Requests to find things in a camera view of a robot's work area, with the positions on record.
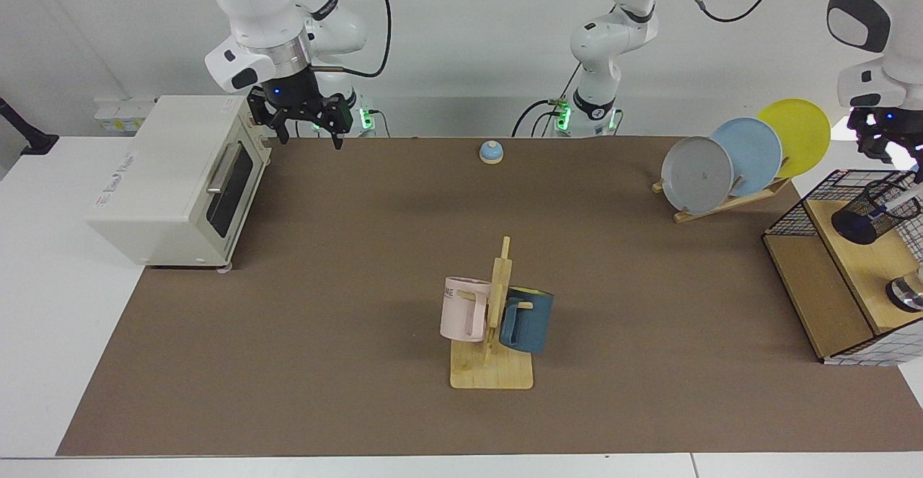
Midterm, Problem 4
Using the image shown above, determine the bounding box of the grey plate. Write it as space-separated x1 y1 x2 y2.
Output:
661 136 734 216

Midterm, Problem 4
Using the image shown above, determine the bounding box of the blue and white marker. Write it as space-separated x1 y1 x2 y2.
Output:
869 191 922 221

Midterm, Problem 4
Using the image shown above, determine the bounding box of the wooden cup stand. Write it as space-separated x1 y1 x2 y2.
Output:
450 236 534 390

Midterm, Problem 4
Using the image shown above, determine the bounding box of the teal cup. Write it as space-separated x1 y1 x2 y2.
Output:
499 287 555 355

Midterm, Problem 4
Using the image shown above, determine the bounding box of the silver metal lid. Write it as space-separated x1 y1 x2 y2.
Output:
886 265 923 313

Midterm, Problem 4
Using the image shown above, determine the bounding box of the wire basket with wooden floor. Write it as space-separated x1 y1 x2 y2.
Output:
763 168 923 367

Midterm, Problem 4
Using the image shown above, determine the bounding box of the light blue plate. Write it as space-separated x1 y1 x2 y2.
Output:
712 118 783 198

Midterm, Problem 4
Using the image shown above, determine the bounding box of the brown table cloth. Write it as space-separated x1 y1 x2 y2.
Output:
56 136 923 457

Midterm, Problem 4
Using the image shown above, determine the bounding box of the wooden plate rack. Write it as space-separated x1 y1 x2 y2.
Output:
653 175 792 224

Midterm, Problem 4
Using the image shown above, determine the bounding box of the yellow plate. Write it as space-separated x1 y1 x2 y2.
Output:
757 98 831 180

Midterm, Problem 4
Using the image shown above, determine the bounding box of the pale toaster oven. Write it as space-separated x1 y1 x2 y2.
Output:
85 94 272 273

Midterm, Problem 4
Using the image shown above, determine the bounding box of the black mesh pen holder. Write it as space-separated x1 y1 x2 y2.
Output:
831 180 922 245

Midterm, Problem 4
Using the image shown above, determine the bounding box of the pink cup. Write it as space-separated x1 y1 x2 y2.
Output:
440 276 493 343

